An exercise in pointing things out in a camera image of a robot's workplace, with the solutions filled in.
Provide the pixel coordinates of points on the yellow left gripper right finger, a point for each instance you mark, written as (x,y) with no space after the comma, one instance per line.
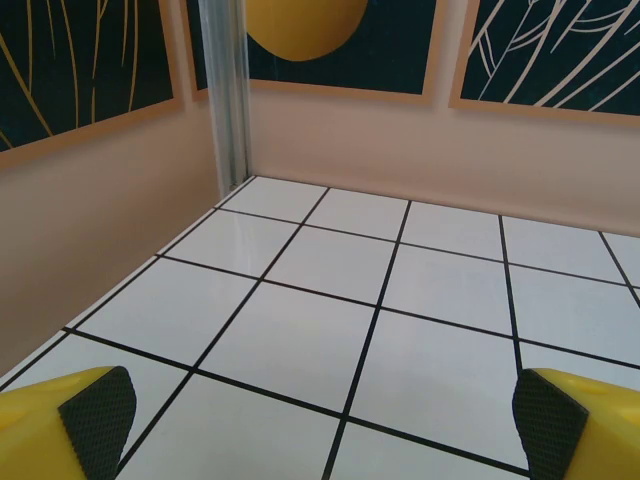
(590,430)

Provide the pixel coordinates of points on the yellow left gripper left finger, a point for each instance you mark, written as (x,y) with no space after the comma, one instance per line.
(45,430)

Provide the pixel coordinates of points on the aluminium frame post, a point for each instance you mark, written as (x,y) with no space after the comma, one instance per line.
(227,100)

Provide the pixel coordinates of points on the yellow oval wall panel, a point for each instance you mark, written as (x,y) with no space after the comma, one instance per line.
(325,60)

